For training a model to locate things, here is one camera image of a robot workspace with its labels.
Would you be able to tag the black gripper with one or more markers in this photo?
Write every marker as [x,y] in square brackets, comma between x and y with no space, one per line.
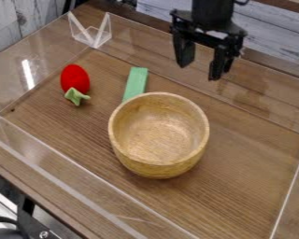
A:
[207,25]

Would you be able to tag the red plush fruit green stem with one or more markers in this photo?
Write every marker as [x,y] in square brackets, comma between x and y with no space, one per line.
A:
[75,84]

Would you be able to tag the green rectangular block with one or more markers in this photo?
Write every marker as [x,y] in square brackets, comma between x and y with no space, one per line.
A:
[136,83]

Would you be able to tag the wooden bowl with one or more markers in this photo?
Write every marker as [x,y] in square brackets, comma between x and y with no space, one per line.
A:
[159,132]

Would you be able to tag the clear acrylic tray walls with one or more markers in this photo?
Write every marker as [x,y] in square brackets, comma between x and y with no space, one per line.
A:
[241,192]

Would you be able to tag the black metal table bracket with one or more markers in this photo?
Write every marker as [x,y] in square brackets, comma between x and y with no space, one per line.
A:
[39,224]

